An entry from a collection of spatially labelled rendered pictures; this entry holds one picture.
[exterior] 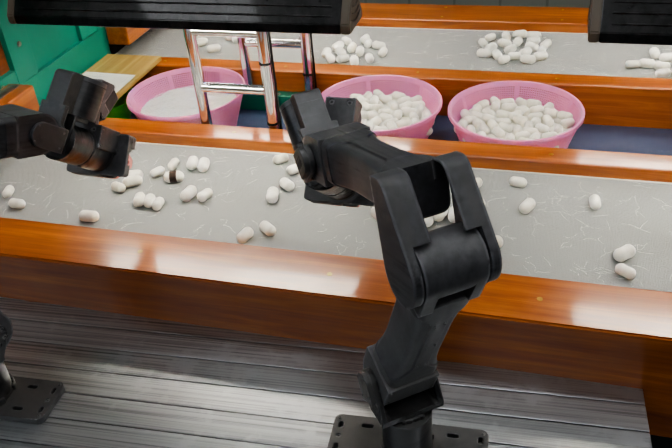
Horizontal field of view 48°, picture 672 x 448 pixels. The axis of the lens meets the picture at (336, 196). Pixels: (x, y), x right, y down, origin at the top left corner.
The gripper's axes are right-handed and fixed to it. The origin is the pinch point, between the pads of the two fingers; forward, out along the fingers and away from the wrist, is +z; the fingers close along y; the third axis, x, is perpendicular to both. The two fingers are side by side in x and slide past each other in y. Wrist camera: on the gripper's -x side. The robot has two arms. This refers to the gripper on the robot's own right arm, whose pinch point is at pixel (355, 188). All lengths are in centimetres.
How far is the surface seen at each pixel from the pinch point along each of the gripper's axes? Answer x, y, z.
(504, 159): -10.6, -20.3, 27.1
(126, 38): -39, 76, 54
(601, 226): 0.8, -36.9, 17.1
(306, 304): 18.0, 4.5, -3.6
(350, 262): 11.1, -0.3, 1.1
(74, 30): -36, 82, 42
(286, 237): 8.1, 12.7, 8.6
